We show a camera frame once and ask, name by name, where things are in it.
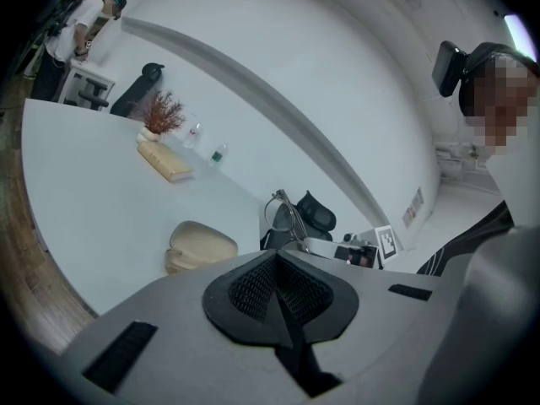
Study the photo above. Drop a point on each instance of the person's black t-shirt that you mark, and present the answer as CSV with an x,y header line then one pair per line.
x,y
476,239

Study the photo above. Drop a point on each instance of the white wall pipes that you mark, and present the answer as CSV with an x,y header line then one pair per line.
x,y
460,154

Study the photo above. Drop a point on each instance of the clear plastic bottle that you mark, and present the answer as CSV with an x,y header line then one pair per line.
x,y
192,135

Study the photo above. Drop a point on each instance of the clear-framed eyeglasses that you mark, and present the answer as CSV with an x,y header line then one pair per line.
x,y
279,214

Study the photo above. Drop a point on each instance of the wall poster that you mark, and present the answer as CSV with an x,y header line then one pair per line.
x,y
413,207

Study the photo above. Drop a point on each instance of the black mesh office chair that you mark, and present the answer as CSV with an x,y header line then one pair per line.
x,y
316,217

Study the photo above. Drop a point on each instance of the long wall ledge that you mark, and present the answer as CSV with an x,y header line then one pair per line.
x,y
261,87

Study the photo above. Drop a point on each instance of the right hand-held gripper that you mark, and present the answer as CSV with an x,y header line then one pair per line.
x,y
320,247

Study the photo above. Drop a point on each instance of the white desk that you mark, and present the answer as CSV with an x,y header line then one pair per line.
x,y
105,192
90,74

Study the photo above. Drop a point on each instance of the ceiling light strip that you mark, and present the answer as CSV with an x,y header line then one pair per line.
x,y
521,36

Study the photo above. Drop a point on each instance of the red plant in white pot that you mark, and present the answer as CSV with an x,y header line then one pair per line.
x,y
162,114

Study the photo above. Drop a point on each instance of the black head-worn camera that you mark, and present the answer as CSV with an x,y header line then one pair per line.
x,y
448,68

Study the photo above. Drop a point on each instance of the beige bread-shaped object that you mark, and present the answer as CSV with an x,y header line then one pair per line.
x,y
202,245

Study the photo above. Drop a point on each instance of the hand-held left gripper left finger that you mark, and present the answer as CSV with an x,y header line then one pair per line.
x,y
181,310

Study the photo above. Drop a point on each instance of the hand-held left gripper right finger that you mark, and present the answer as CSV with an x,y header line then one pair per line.
x,y
371,314

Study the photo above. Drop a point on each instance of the person's head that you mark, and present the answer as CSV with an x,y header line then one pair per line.
x,y
502,99

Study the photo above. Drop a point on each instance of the beige book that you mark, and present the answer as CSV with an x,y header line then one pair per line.
x,y
166,163

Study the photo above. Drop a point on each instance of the small green-label bottle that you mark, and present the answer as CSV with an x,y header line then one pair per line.
x,y
217,155

